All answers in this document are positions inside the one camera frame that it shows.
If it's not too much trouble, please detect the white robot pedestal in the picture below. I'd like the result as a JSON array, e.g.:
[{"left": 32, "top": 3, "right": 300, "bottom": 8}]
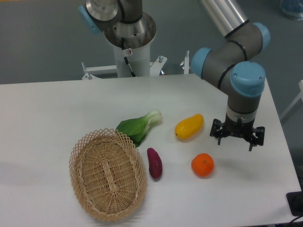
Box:
[{"left": 81, "top": 13, "right": 190, "bottom": 80}]

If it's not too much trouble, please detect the white frame at right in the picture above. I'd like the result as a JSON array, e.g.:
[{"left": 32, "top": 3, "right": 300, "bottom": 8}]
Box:
[{"left": 279, "top": 80, "right": 303, "bottom": 124}]

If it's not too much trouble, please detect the black device at table edge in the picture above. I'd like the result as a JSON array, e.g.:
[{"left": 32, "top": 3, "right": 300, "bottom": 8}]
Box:
[{"left": 286, "top": 192, "right": 303, "bottom": 217}]

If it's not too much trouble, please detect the orange fruit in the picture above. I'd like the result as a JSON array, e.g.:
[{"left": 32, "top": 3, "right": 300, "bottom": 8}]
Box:
[{"left": 191, "top": 153, "right": 215, "bottom": 178}]

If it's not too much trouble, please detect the black cable on pedestal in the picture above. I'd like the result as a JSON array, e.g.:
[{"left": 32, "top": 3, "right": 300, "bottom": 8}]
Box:
[{"left": 121, "top": 37, "right": 137, "bottom": 78}]

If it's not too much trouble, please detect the yellow mango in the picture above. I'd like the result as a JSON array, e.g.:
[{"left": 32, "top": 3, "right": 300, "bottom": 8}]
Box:
[{"left": 174, "top": 113, "right": 204, "bottom": 140}]

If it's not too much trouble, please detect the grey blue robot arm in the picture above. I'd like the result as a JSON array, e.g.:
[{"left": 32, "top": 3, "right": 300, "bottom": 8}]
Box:
[{"left": 78, "top": 0, "right": 270, "bottom": 147}]

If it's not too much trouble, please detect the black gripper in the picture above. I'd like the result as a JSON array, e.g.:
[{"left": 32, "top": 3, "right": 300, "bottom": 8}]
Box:
[{"left": 210, "top": 114, "right": 265, "bottom": 151}]

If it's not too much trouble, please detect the purple sweet potato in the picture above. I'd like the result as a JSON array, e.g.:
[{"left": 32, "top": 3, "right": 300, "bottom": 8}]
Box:
[{"left": 147, "top": 148, "right": 163, "bottom": 179}]

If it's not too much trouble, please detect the woven wicker basket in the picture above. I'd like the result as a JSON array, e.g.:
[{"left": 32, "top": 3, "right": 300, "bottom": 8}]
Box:
[{"left": 69, "top": 128, "right": 148, "bottom": 221}]

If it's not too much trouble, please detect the blue bag in corner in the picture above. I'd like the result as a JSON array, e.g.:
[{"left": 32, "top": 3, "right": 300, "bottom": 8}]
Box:
[{"left": 280, "top": 0, "right": 303, "bottom": 21}]

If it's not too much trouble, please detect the green bok choy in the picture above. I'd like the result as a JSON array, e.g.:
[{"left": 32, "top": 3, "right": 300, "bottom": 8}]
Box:
[{"left": 116, "top": 109, "right": 162, "bottom": 147}]

